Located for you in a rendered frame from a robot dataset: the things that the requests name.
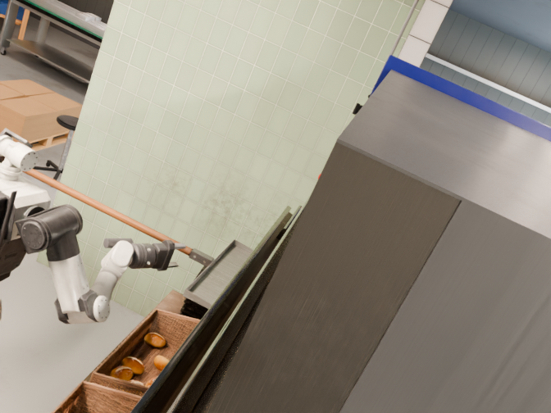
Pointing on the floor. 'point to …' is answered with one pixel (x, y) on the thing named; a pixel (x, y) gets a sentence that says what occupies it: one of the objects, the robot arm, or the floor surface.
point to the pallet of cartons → (34, 112)
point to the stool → (65, 144)
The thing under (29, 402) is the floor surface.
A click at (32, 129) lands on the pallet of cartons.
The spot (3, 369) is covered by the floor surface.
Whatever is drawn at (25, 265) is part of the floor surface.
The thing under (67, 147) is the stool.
